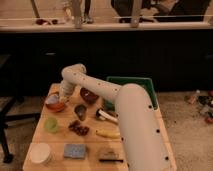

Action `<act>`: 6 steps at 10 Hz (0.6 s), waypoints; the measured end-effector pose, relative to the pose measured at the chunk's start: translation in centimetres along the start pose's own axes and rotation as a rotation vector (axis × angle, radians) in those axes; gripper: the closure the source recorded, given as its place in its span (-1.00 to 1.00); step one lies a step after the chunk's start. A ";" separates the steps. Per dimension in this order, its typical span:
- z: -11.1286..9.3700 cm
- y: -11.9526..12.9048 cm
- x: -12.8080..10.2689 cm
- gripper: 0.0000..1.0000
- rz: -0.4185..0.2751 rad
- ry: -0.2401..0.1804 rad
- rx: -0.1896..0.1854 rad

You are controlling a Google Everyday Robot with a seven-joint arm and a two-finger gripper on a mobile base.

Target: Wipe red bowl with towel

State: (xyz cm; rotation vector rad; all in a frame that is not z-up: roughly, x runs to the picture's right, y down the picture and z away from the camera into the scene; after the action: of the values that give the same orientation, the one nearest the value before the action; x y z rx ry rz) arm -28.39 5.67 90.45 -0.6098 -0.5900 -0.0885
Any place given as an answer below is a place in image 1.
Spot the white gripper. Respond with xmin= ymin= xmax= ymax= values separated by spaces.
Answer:
xmin=59 ymin=80 xmax=74 ymax=102

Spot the red bowl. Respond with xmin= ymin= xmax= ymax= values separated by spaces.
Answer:
xmin=44 ymin=92 xmax=66 ymax=112

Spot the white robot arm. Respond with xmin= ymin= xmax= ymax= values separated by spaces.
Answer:
xmin=60 ymin=64 xmax=171 ymax=171

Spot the dark brown bowl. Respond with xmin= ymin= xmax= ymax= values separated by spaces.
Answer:
xmin=80 ymin=88 xmax=99 ymax=104

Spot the dark grape bunch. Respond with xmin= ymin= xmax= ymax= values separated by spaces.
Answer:
xmin=68 ymin=120 xmax=89 ymax=136

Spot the black chair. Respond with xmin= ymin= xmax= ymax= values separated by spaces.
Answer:
xmin=0 ymin=54 xmax=42 ymax=164

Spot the blue sponge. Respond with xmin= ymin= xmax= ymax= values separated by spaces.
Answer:
xmin=64 ymin=144 xmax=86 ymax=159

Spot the yellow banana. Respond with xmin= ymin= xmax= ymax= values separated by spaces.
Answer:
xmin=96 ymin=130 xmax=120 ymax=139

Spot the white round container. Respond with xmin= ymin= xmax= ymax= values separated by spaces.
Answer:
xmin=29 ymin=143 xmax=51 ymax=164

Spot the green plastic bin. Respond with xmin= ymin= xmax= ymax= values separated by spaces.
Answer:
xmin=106 ymin=76 xmax=158 ymax=110

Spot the brown black scrub brush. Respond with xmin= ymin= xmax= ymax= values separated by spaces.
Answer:
xmin=99 ymin=151 xmax=124 ymax=163

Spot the white handled brush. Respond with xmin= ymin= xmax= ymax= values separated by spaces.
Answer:
xmin=96 ymin=108 xmax=118 ymax=123

